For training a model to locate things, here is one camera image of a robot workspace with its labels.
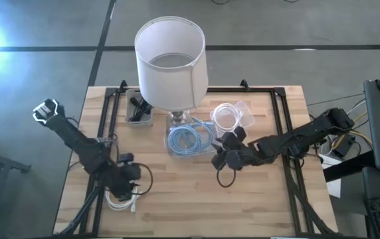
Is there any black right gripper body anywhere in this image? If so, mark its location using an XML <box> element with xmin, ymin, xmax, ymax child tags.
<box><xmin>225</xmin><ymin>147</ymin><xmax>260</xmax><ymax>172</ymax></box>

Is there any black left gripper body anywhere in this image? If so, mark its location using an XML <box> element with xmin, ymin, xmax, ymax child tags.
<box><xmin>108</xmin><ymin>162</ymin><xmax>142</xmax><ymax>200</ymax></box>

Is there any white cable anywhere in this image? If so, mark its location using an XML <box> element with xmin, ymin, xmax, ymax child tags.
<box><xmin>104</xmin><ymin>188</ymin><xmax>140</xmax><ymax>212</ymax></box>
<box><xmin>211</xmin><ymin>102</ymin><xmax>242</xmax><ymax>133</ymax></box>

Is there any light blue braided cable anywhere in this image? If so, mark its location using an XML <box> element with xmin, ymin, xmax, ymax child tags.
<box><xmin>173</xmin><ymin>119</ymin><xmax>211</xmax><ymax>147</ymax></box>
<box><xmin>189</xmin><ymin>117</ymin><xmax>217</xmax><ymax>147</ymax></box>

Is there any large clear plastic bin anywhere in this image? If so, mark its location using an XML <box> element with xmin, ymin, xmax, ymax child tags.
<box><xmin>164</xmin><ymin>114</ymin><xmax>220</xmax><ymax>158</ymax></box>

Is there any small clear plastic bin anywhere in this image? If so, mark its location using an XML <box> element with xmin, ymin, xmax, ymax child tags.
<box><xmin>209</xmin><ymin>100</ymin><xmax>256</xmax><ymax>134</ymax></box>

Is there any white shade silver table lamp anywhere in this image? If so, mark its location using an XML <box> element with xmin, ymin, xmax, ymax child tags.
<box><xmin>134</xmin><ymin>15</ymin><xmax>210</xmax><ymax>129</ymax></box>

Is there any white paper sheet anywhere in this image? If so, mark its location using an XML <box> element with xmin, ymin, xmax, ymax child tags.
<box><xmin>319</xmin><ymin>154</ymin><xmax>342</xmax><ymax>199</ymax></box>

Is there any black power adapter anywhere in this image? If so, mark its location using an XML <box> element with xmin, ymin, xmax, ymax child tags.
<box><xmin>332</xmin><ymin>134</ymin><xmax>357</xmax><ymax>157</ymax></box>

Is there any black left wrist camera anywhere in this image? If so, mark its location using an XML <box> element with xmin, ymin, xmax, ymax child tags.
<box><xmin>118</xmin><ymin>152</ymin><xmax>136</xmax><ymax>164</ymax></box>

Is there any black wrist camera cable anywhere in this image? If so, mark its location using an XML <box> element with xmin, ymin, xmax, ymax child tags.
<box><xmin>216</xmin><ymin>162</ymin><xmax>237</xmax><ymax>189</ymax></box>
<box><xmin>132</xmin><ymin>161</ymin><xmax>153</xmax><ymax>196</ymax></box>

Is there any black metal table frame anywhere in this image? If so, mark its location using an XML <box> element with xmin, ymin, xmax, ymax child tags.
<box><xmin>56</xmin><ymin>79</ymin><xmax>335</xmax><ymax>238</ymax></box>

